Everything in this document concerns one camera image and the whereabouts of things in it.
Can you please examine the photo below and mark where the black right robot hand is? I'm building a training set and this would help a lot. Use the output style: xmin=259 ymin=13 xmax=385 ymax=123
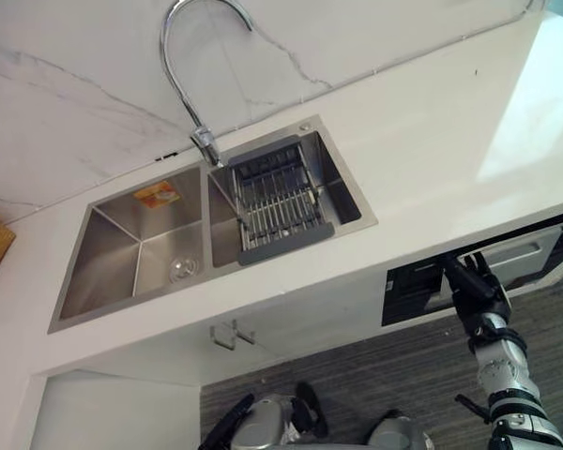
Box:
xmin=440 ymin=251 xmax=513 ymax=335

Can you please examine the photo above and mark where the black built-in dishwasher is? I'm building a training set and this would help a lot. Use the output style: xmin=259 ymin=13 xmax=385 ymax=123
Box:
xmin=380 ymin=224 xmax=563 ymax=328

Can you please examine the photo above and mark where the round sink drain strainer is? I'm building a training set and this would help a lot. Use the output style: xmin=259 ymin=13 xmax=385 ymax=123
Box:
xmin=168 ymin=255 xmax=202 ymax=285

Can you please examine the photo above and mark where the orange sink label sticker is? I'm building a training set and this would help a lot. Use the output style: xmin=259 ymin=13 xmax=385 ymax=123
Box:
xmin=131 ymin=182 xmax=179 ymax=208

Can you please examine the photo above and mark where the stainless steel double sink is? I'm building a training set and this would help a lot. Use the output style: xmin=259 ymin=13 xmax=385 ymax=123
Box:
xmin=46 ymin=113 xmax=378 ymax=335

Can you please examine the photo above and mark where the white cabinet door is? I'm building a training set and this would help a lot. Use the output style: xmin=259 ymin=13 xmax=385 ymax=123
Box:
xmin=41 ymin=369 xmax=203 ymax=450

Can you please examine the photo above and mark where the grey metal drain rack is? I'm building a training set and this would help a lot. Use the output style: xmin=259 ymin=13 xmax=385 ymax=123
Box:
xmin=226 ymin=136 xmax=337 ymax=266

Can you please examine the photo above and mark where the chrome gooseneck faucet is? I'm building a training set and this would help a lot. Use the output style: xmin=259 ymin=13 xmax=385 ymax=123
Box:
xmin=158 ymin=0 xmax=254 ymax=169

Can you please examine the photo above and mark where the clear cabinet door handle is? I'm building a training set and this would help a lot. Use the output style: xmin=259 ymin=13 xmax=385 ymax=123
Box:
xmin=209 ymin=319 xmax=257 ymax=351

